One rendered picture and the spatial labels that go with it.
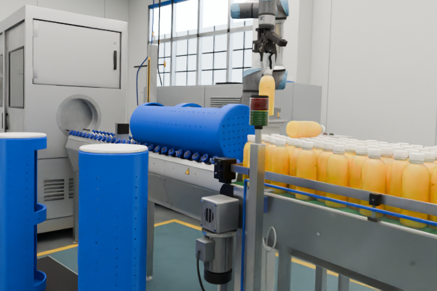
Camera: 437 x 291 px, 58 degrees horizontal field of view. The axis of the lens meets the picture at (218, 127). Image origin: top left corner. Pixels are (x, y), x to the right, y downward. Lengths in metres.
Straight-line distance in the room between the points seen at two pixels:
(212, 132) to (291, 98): 1.71
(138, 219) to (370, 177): 0.91
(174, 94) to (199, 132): 2.60
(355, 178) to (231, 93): 2.67
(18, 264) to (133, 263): 0.87
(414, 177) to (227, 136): 0.91
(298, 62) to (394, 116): 1.19
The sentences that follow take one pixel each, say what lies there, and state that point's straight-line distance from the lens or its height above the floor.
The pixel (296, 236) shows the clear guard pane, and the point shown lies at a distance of 1.36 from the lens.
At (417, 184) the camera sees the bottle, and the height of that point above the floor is 1.02.
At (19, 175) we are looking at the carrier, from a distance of 2.29.
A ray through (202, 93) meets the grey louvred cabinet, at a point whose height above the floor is 1.36.
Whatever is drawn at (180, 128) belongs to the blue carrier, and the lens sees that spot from 2.03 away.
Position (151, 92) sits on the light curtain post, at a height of 1.32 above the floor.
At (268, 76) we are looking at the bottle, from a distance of 1.74.
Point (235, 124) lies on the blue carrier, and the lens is 1.86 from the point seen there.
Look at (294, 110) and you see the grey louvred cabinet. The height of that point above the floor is 1.21.
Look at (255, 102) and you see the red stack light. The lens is 1.27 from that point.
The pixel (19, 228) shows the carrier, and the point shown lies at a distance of 2.36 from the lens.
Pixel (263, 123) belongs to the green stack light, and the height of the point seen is 1.17.
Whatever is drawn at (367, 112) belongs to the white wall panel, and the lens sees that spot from 4.50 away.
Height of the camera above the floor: 1.22
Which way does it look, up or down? 3 degrees down
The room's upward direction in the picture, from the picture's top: 2 degrees clockwise
